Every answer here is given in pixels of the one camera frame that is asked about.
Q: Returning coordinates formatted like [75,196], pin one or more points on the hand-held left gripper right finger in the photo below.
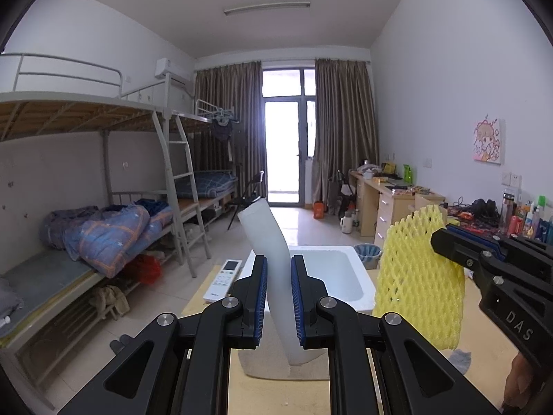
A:
[298,298]

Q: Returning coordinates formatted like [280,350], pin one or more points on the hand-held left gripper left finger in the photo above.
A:
[260,298]

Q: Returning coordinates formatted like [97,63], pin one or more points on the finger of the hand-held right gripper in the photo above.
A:
[458,248]
[518,248]

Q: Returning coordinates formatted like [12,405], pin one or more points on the white foam box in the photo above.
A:
[332,276]

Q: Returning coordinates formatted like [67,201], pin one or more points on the yellow foam net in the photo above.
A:
[414,285]

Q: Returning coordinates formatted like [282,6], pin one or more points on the white foam sheet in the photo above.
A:
[268,233]

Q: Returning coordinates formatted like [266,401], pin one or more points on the person's right hand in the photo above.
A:
[520,384]

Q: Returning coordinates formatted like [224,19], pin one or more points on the patterned desk cloth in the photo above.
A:
[475,224]

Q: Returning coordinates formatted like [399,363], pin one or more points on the row of toiletry bottles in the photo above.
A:
[531,220]

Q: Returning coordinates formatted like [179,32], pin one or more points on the white remote control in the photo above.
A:
[222,281]

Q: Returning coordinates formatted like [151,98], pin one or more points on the black headphones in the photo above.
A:
[484,207]

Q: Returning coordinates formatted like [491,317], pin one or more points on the wooden chair with smiley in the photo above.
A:
[427,201]

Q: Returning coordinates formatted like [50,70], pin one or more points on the grey cloth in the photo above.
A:
[460,359]

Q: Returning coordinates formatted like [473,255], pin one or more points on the trash bin with blue bag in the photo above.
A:
[368,255]

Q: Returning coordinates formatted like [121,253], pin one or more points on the white kettle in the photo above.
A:
[344,224]

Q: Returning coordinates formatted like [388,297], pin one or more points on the orange bag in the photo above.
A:
[318,211]

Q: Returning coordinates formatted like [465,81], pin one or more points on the green bag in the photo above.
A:
[407,173]

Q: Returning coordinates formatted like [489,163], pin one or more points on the wooden desk with drawers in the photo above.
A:
[371,207]

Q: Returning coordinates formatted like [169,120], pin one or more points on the black folding chair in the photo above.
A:
[248,199]

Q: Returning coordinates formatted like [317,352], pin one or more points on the red plastic bag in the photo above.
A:
[144,270]

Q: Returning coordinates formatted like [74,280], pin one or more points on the blue plaid bedding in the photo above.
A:
[207,183]

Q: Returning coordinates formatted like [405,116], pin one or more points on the grey bed ladder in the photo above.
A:
[183,177]

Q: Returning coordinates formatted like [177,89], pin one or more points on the grey slippers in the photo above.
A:
[120,344]

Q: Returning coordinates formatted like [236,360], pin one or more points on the beige cloth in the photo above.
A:
[110,302]

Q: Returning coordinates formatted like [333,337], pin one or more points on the glass balcony door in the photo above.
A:
[283,147]

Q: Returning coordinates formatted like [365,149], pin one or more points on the brown curtain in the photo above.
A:
[345,129]
[229,129]

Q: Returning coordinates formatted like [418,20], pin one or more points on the blue orange quilt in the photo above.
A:
[108,237]

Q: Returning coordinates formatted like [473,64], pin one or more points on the dark hanging clothes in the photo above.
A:
[221,134]

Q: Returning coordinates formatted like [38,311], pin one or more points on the small metal bunk bed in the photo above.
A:
[203,116]

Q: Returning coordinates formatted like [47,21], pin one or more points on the grey mattress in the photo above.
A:
[39,281]

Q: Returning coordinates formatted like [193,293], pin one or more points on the white air conditioner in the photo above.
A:
[170,69]

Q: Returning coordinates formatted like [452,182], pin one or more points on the large metal bunk bed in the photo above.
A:
[65,108]

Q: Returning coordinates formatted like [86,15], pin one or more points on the ceiling tube light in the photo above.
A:
[265,7]

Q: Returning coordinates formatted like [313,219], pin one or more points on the white wall socket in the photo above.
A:
[511,180]

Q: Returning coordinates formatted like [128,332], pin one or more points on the white wall switch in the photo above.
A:
[426,163]

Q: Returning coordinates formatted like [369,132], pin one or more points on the pink cartoon wall poster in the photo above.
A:
[489,140]

